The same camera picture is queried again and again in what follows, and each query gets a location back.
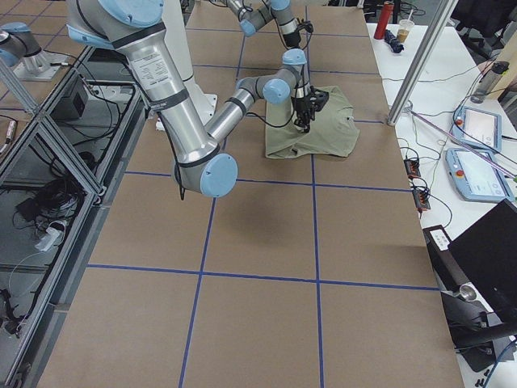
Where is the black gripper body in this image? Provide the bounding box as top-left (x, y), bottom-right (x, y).
top-left (292, 96), bottom-right (314, 130)

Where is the olive green long-sleeve shirt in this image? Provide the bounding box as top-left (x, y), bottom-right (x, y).
top-left (265, 86), bottom-right (359, 159)

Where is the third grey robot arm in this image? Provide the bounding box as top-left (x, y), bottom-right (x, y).
top-left (1, 22), bottom-right (59, 81)

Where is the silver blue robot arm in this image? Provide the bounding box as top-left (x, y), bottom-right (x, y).
top-left (66, 1), bottom-right (317, 197)
top-left (221, 0), bottom-right (301, 49)

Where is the red cylinder bottle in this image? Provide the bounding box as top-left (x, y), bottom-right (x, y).
top-left (373, 1), bottom-right (395, 40)

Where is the folded dark blue umbrella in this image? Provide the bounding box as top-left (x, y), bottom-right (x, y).
top-left (384, 29), bottom-right (404, 54)

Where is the orange black electronics board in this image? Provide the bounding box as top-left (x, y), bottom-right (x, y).
top-left (404, 158), bottom-right (421, 179)

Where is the iced coffee cup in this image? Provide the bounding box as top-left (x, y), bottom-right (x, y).
top-left (397, 11), bottom-right (414, 44)

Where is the silver reacher grabber stick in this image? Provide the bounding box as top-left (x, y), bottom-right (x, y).
top-left (403, 100), bottom-right (517, 183)

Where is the far blue teach pendant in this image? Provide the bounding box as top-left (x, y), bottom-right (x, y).
top-left (451, 107), bottom-right (502, 152)

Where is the blue teach pendant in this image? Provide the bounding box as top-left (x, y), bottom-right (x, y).
top-left (445, 148), bottom-right (515, 203)
top-left (451, 107), bottom-right (502, 152)

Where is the near blue teach pendant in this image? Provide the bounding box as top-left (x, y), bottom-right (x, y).
top-left (445, 148), bottom-right (515, 203)

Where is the grey water bottle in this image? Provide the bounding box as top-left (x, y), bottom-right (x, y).
top-left (470, 61), bottom-right (509, 103)

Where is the black monitor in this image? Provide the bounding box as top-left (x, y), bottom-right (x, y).
top-left (448, 199), bottom-right (516, 322)

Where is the steel tumbler cup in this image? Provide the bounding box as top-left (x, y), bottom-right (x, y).
top-left (458, 284), bottom-right (477, 302)

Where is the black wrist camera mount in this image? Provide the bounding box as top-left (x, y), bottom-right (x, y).
top-left (309, 89), bottom-right (329, 112)

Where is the white camera mast pole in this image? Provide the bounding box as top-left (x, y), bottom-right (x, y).
top-left (162, 0), bottom-right (217, 124)

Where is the aluminium frame rail structure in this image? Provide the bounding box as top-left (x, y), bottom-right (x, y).
top-left (1, 64), bottom-right (145, 387)

